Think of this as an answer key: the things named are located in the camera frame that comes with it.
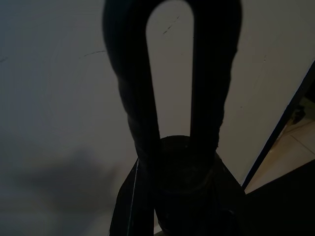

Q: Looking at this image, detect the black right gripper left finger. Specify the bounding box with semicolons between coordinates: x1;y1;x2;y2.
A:
102;0;163;173

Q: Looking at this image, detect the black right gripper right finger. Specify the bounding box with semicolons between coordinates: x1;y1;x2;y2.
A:
187;0;243;150

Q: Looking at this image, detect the blue plastic dustpan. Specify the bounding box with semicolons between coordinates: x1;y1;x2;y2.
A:
109;135;247;236

